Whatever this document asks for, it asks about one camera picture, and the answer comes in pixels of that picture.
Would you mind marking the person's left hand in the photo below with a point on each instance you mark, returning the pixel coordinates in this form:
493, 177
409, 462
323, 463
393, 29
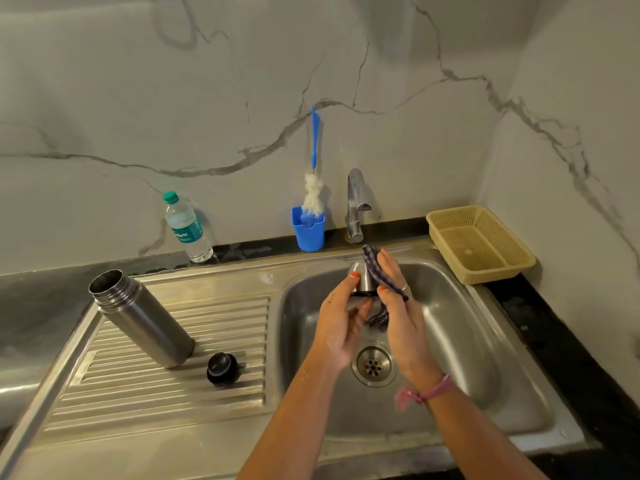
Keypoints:
340, 334

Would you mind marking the person's right hand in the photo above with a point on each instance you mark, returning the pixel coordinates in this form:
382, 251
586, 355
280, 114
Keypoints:
407, 334

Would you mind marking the steel cup cap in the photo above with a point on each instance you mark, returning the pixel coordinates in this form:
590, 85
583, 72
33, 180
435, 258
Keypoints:
365, 279

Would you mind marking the dark checked cloth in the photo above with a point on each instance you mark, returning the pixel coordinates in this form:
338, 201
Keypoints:
377, 267

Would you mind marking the black stopper lid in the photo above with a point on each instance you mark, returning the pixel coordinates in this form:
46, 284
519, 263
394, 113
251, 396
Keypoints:
222, 368

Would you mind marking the stainless steel flask body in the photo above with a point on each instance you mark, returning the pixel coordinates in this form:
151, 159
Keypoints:
145, 319

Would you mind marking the blue white bottle brush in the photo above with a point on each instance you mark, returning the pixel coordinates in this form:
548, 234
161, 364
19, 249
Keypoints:
315, 139

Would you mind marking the person's right forearm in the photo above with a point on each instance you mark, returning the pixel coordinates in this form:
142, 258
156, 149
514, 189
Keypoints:
480, 439

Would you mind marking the person's left forearm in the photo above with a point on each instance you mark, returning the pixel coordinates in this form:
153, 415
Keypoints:
290, 424

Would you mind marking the clear plastic water bottle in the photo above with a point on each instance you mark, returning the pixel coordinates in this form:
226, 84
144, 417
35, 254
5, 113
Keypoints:
187, 227

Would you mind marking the blue plastic brush holder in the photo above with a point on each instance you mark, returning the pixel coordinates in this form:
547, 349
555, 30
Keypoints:
308, 237

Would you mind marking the yellow plastic basket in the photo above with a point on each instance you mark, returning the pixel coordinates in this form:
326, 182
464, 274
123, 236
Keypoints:
515, 264

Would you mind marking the chrome faucet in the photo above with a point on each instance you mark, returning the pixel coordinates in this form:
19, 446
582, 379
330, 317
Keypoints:
354, 187

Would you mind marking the stainless steel sink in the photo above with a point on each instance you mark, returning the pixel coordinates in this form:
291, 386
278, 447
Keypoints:
150, 444

